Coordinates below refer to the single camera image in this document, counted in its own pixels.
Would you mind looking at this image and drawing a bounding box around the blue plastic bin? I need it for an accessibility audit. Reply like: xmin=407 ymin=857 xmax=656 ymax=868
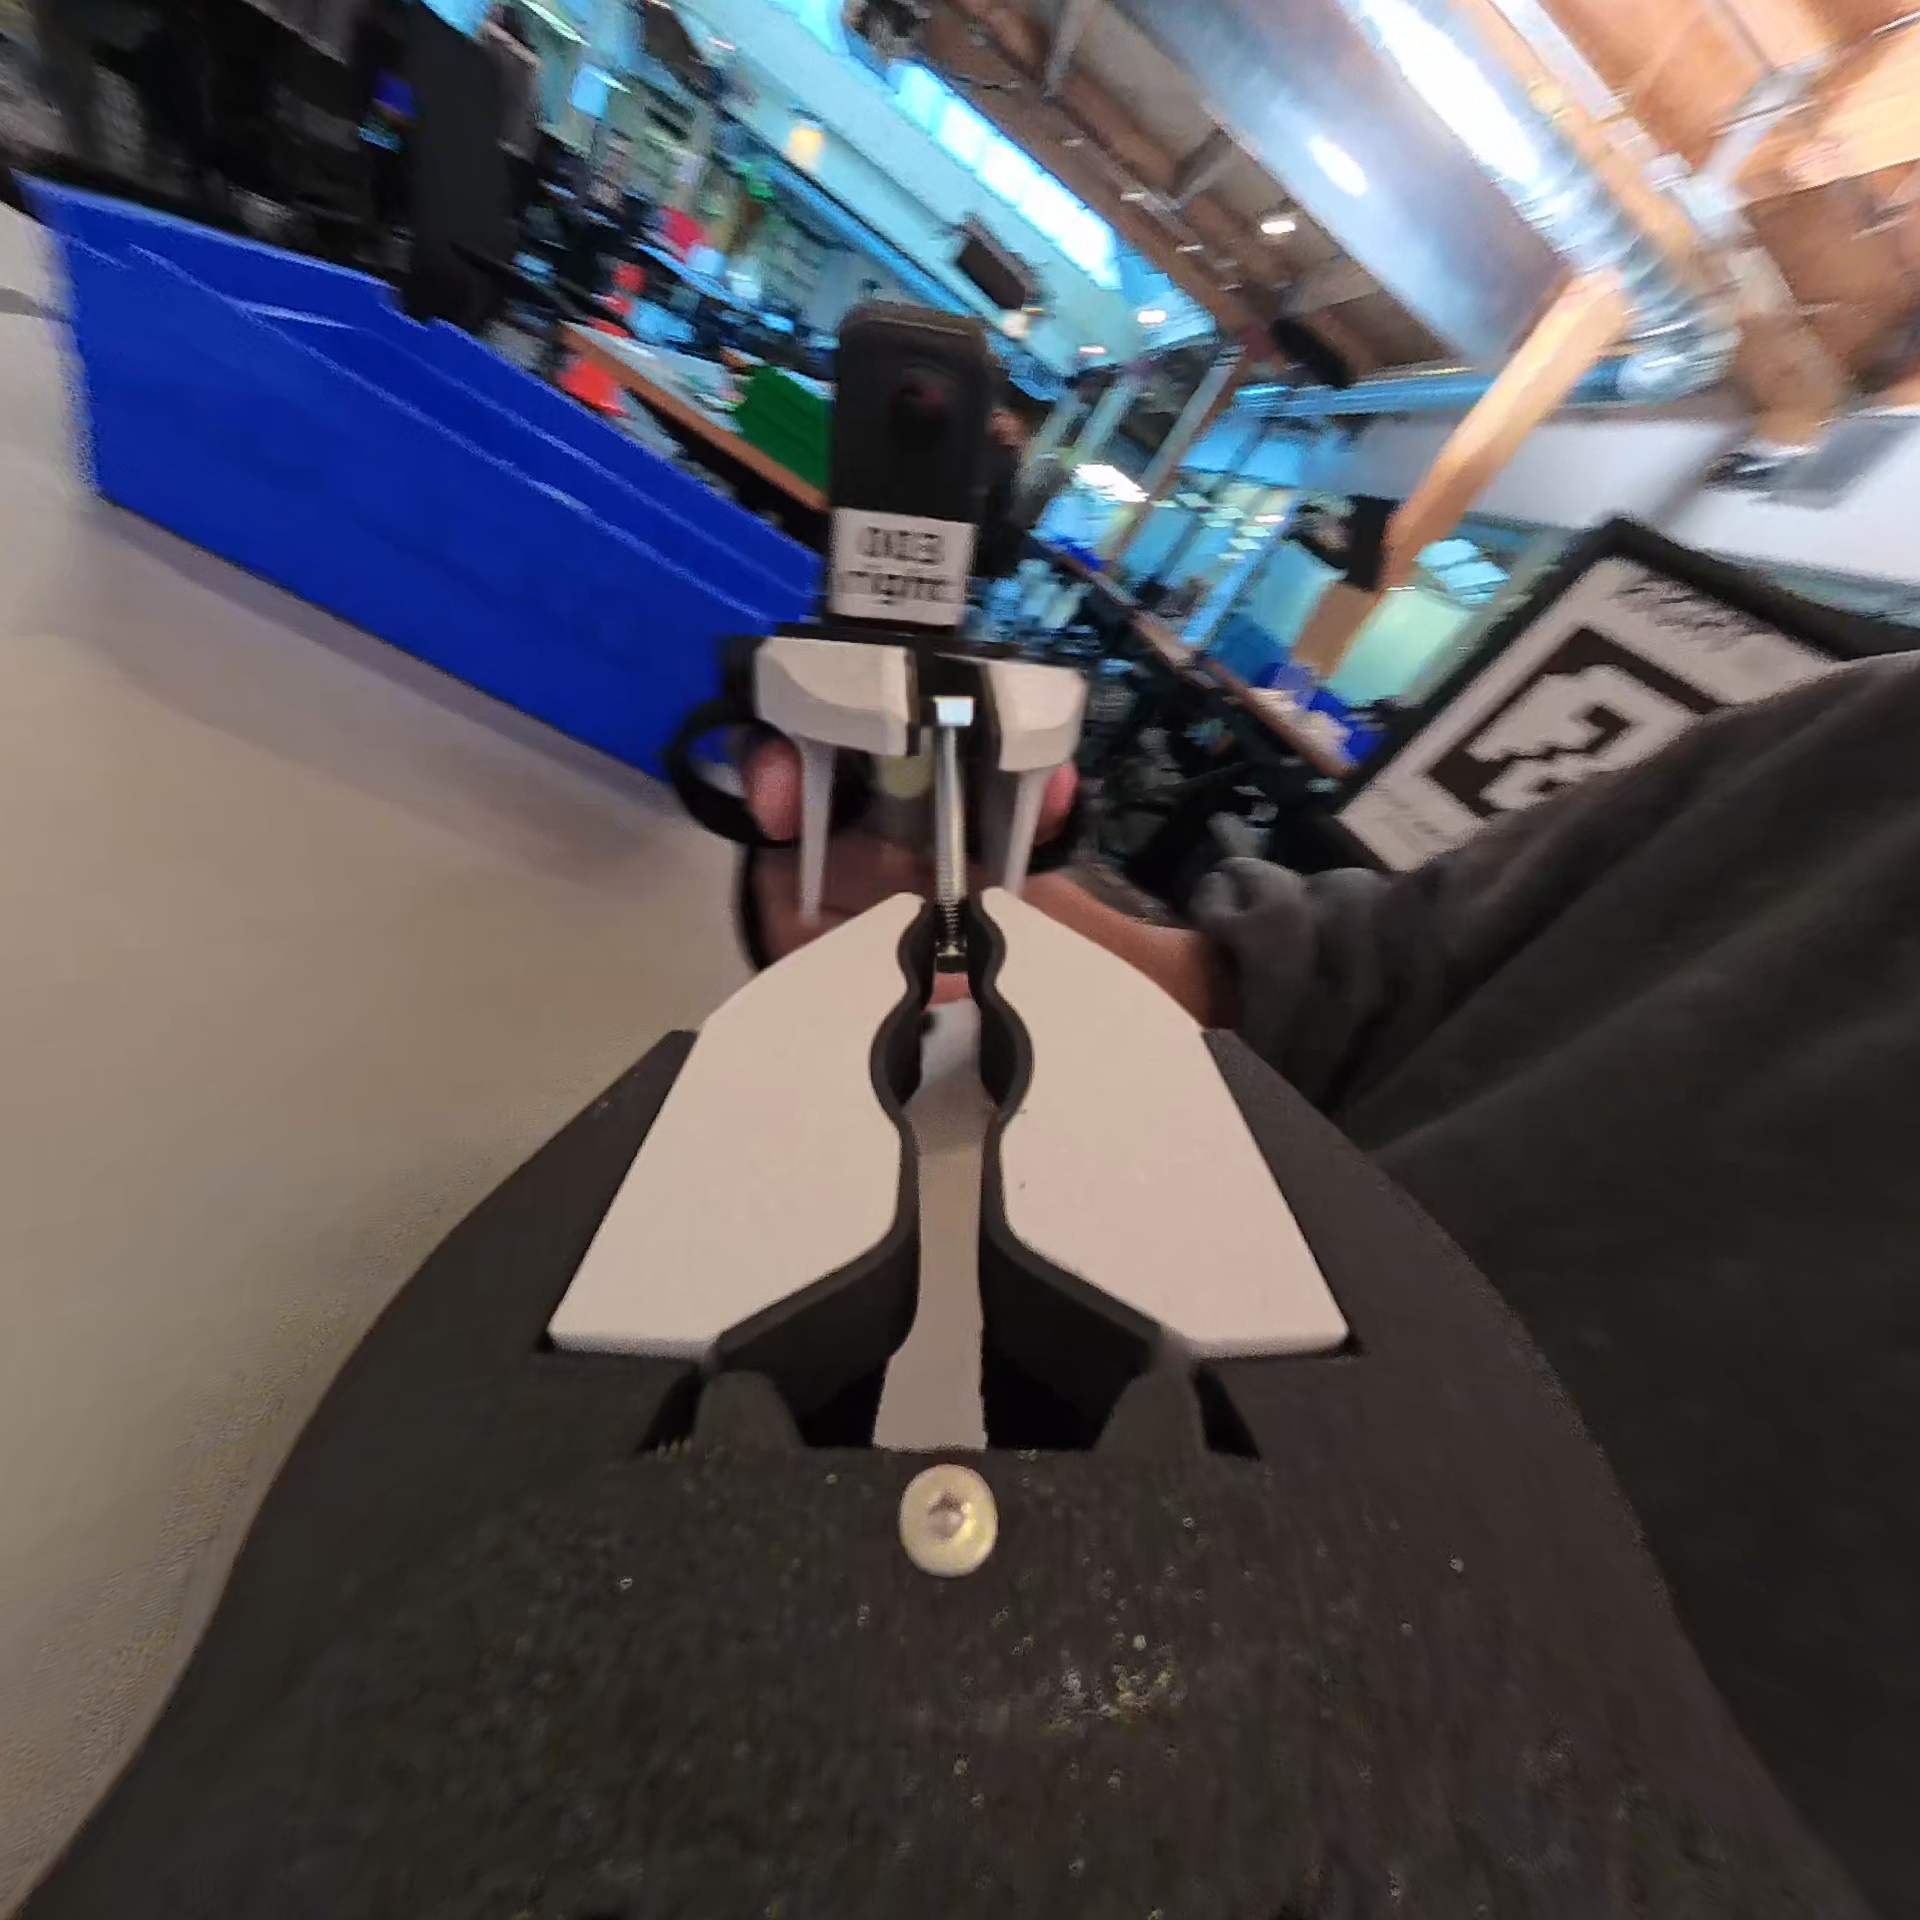
xmin=25 ymin=176 xmax=830 ymax=783

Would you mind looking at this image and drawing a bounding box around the grey desk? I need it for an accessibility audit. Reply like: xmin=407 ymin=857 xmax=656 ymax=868
xmin=0 ymin=206 xmax=790 ymax=1920

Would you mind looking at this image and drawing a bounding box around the wooden beam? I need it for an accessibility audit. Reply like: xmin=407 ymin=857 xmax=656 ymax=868
xmin=1378 ymin=267 xmax=1642 ymax=589

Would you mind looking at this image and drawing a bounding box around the person's right hand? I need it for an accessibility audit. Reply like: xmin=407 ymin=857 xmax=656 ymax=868
xmin=737 ymin=739 xmax=1221 ymax=1029

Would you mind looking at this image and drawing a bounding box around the black white marker board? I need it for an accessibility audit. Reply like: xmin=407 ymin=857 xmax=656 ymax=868
xmin=1334 ymin=515 xmax=1882 ymax=880

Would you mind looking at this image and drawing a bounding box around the black office chair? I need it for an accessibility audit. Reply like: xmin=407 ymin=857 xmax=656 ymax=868
xmin=390 ymin=0 xmax=545 ymax=328

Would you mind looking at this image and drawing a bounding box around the silver bolt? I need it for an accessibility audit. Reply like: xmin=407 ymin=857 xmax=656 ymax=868
xmin=928 ymin=729 xmax=975 ymax=969

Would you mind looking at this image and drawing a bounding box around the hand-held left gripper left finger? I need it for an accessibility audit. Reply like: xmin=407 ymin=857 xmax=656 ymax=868
xmin=552 ymin=896 xmax=955 ymax=1417

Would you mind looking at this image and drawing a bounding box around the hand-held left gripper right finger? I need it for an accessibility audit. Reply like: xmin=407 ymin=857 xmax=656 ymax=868
xmin=961 ymin=891 xmax=1353 ymax=1417

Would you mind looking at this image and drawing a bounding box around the silver ventilation duct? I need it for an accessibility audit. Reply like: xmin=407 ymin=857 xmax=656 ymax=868
xmin=1350 ymin=0 xmax=1779 ymax=396

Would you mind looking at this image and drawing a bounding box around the person's dark clothing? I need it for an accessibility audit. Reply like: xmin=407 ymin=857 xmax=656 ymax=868
xmin=1321 ymin=992 xmax=1920 ymax=1920

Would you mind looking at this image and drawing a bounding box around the person's right forearm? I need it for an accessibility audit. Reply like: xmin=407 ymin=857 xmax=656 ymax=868
xmin=1187 ymin=647 xmax=1920 ymax=1161

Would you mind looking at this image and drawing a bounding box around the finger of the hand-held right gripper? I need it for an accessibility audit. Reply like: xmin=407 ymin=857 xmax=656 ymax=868
xmin=747 ymin=638 xmax=922 ymax=916
xmin=975 ymin=655 xmax=1090 ymax=896

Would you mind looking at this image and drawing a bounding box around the green crate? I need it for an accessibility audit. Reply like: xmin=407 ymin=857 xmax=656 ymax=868
xmin=734 ymin=358 xmax=847 ymax=500

